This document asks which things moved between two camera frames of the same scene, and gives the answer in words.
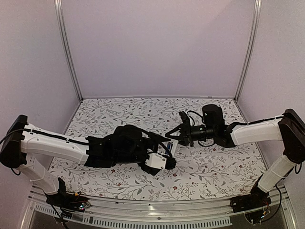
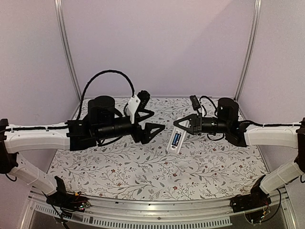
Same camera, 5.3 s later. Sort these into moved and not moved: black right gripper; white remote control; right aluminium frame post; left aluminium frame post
Moved: black right gripper; white remote control
Not moved: right aluminium frame post; left aluminium frame post
